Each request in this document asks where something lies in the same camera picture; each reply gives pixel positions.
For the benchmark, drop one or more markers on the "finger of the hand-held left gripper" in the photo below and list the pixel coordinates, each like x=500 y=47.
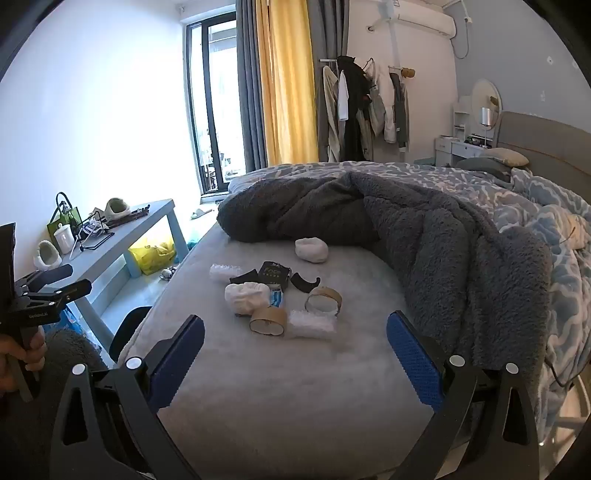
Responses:
x=51 y=275
x=67 y=290

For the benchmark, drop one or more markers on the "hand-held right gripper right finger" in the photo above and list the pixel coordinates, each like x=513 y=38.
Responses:
x=413 y=364

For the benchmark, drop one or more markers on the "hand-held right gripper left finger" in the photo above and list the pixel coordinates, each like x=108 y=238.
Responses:
x=178 y=364

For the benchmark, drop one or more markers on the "large bubble wrap piece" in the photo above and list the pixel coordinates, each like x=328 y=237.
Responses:
x=311 y=325

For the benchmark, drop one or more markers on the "blue white packet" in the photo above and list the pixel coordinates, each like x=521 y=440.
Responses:
x=277 y=297

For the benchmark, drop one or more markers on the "person's left hand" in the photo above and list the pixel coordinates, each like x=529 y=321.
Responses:
x=11 y=364

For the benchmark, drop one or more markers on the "blue printed packaging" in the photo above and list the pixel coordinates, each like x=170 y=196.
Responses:
x=70 y=319

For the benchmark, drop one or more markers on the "white mug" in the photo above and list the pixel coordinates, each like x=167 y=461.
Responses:
x=63 y=236

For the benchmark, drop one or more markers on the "green bag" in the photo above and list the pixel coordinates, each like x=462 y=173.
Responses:
x=64 y=221

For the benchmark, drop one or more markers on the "light blue table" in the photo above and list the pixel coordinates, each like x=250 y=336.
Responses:
x=120 y=235

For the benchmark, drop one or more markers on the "small grey pet toy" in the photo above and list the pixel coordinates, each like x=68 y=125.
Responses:
x=167 y=274

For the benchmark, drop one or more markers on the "yellow plastic bag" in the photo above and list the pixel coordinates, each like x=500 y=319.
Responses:
x=152 y=258

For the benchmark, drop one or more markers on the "large white tissue wad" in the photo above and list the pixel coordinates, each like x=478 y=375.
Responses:
x=247 y=297

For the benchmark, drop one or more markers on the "dark brown sticks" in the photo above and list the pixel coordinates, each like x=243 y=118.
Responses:
x=131 y=214

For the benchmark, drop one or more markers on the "cardboard tape roll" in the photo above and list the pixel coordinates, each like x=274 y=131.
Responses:
x=334 y=300
x=265 y=316

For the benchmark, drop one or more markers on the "small bubble wrap piece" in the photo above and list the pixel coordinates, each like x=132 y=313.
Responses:
x=224 y=272

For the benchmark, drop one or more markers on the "flat black wrapper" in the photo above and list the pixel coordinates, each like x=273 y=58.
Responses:
x=244 y=277

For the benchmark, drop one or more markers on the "bed with grey sheet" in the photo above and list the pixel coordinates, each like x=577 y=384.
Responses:
x=286 y=392

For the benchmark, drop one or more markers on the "grey fleece blanket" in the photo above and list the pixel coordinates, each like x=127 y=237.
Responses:
x=438 y=249

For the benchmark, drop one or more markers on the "black packet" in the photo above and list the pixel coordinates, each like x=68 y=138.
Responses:
x=273 y=274

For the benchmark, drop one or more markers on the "curved black plastic piece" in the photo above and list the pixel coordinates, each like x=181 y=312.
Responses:
x=302 y=282

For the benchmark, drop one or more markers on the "small white tissue wad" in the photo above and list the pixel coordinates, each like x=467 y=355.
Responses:
x=311 y=250

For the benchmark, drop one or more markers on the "blue patterned duvet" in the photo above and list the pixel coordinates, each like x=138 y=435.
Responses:
x=526 y=207

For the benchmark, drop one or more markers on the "dark grey pillow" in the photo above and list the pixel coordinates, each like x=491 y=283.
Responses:
x=482 y=166

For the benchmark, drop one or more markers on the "white vanity desk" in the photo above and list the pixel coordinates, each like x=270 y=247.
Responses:
x=464 y=148

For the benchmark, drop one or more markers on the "beige pillow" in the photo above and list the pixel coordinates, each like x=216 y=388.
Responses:
x=508 y=157

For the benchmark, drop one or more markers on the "balcony glass door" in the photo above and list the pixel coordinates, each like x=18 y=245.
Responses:
x=217 y=115

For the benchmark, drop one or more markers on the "grey headboard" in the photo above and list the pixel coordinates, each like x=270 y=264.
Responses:
x=545 y=152

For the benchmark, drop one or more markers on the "grey jacket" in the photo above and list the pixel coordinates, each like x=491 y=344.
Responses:
x=400 y=113

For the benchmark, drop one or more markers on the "white shelf organizer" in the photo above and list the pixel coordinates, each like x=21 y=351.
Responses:
x=461 y=115

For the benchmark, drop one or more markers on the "black coat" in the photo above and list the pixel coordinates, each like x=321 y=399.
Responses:
x=355 y=115

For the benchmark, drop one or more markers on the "light grey garment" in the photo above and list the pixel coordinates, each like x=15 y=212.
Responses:
x=381 y=108

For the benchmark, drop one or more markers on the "beige coat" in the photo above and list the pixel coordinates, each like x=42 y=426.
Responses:
x=330 y=115

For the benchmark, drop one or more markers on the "grey curtain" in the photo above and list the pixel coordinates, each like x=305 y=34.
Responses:
x=328 y=32
x=251 y=92

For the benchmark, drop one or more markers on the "white shirt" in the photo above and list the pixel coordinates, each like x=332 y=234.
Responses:
x=342 y=99

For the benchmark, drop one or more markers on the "round mirror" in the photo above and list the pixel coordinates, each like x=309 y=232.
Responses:
x=485 y=97

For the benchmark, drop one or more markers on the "yellow curtain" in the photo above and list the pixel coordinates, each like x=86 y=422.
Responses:
x=288 y=83

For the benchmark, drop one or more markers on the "clothes rack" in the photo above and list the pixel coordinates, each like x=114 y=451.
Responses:
x=332 y=60

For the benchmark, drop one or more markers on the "white air conditioner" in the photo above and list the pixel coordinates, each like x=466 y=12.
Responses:
x=427 y=21

